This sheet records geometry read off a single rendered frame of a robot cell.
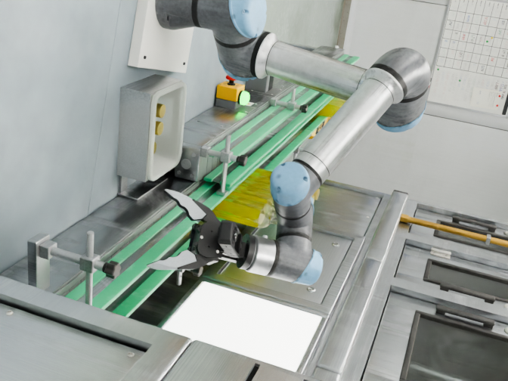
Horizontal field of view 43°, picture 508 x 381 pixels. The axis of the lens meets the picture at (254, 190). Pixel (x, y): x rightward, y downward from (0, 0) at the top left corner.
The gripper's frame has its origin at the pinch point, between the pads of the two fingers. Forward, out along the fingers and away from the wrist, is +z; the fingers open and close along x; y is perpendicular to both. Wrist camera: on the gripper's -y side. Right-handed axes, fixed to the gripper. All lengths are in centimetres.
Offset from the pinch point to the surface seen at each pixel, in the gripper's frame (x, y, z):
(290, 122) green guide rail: 67, 83, -55
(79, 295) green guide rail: -14.8, 7.8, 9.7
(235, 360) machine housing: -22.8, -40.3, -6.3
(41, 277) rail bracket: -13.4, 4.0, 17.5
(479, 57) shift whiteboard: 353, 400, -375
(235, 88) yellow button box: 63, 62, -27
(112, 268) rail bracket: -10.6, -7.6, 7.0
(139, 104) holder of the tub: 31.4, 22.1, 5.9
